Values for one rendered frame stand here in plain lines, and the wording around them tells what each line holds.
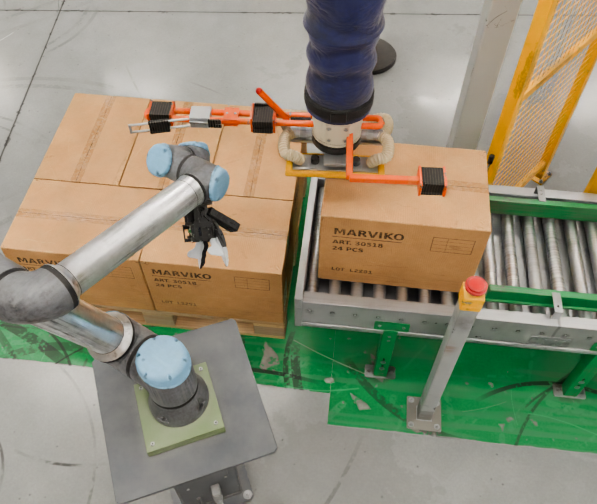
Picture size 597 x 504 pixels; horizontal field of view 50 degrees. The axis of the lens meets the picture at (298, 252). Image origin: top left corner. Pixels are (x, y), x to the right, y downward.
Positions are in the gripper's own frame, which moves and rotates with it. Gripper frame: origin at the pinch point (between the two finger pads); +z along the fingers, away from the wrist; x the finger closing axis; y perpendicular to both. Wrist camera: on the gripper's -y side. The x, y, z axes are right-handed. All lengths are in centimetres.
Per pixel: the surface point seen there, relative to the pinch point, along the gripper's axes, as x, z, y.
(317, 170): -1, -27, -46
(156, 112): -31, -54, -4
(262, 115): -9, -48, -32
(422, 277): -1, 16, -93
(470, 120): -34, -54, -185
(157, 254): -81, -6, -23
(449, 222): 22, -4, -84
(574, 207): 27, -3, -161
